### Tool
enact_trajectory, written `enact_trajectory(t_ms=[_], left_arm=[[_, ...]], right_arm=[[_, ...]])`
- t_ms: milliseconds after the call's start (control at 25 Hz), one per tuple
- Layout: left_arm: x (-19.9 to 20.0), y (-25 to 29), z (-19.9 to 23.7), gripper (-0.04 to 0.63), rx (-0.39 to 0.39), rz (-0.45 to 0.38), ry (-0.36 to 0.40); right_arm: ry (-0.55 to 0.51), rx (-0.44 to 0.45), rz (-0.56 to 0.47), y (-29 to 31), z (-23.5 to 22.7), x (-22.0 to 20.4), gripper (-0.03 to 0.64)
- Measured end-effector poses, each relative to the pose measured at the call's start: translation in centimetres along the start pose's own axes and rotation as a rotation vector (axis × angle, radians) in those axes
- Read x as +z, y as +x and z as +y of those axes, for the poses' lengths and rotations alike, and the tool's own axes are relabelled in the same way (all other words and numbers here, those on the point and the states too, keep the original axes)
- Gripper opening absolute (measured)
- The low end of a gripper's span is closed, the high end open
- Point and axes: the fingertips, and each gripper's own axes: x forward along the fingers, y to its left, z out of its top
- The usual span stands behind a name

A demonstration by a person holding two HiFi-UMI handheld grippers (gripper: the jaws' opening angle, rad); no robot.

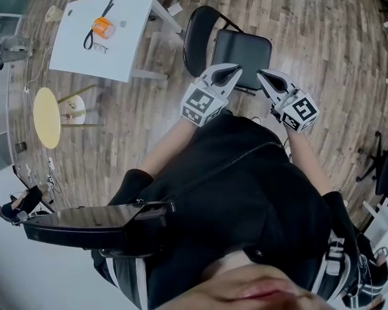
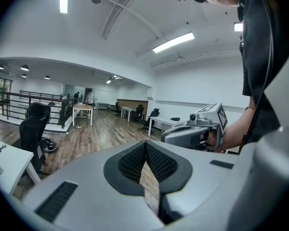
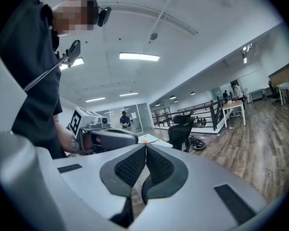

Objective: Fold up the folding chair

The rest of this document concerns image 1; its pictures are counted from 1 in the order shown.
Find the orange device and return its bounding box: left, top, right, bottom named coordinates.
left=91, top=16, right=117, bottom=40

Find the person's face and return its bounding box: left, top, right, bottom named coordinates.
left=163, top=263, right=330, bottom=310

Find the person's torso in black shirt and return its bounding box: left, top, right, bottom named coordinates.
left=92, top=110, right=332, bottom=310

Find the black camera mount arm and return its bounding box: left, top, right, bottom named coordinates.
left=22, top=201, right=175, bottom=258

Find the person's right forearm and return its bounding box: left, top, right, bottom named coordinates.
left=286, top=129, right=332, bottom=197

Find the white square table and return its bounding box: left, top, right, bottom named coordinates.
left=48, top=0, right=184, bottom=83

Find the round yellow side table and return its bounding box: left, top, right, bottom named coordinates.
left=32, top=84, right=104, bottom=150

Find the black white striped shoulder strap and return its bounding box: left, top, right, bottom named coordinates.
left=312, top=231, right=356, bottom=303
left=92, top=256, right=149, bottom=310

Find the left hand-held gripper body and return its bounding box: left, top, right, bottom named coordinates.
left=180, top=77, right=229, bottom=127

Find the person's left forearm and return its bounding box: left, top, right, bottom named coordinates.
left=138, top=118, right=199, bottom=178

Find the beige cylindrical bin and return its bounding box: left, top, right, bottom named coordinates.
left=45, top=4, right=64, bottom=23

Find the black folding chair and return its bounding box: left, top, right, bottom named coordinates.
left=182, top=5, right=273, bottom=97

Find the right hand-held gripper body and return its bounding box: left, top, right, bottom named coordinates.
left=270, top=87, right=320, bottom=135

